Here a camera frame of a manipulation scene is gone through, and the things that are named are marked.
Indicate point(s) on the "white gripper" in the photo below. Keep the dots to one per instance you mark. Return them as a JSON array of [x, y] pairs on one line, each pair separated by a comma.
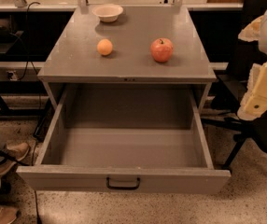
[[254, 105]]

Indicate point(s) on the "red apple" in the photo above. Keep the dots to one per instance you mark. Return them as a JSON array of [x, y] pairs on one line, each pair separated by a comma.
[[161, 50]]

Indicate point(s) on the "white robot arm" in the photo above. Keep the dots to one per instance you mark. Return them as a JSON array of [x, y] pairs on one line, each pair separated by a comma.
[[262, 42]]

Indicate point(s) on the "open grey top drawer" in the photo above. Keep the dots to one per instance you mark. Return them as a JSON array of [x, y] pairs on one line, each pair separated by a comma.
[[124, 132]]

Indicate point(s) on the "black office chair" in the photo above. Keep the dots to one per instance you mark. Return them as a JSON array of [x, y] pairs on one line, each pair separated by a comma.
[[243, 87]]

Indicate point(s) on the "orange fruit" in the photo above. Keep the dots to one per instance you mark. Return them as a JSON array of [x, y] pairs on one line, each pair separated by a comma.
[[104, 47]]

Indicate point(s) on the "white paper bowl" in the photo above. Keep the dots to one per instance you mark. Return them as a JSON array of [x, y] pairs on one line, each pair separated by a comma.
[[108, 12]]

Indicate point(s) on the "grey metal cabinet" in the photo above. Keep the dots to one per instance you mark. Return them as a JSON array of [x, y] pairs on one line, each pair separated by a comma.
[[75, 59]]

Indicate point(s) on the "tan shoe upper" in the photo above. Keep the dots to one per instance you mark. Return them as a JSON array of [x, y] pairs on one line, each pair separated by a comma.
[[11, 156]]

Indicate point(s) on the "tan shoe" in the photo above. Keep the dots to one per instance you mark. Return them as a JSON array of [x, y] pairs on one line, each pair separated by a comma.
[[11, 156], [8, 214]]

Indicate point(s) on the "tan shoe lower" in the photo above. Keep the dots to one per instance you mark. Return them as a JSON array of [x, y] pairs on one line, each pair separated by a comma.
[[8, 214]]

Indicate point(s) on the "black drawer handle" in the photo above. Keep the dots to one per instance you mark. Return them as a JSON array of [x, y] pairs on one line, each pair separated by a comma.
[[122, 184]]

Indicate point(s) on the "wall power outlet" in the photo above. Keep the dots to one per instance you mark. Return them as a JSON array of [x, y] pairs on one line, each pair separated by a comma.
[[12, 75]]

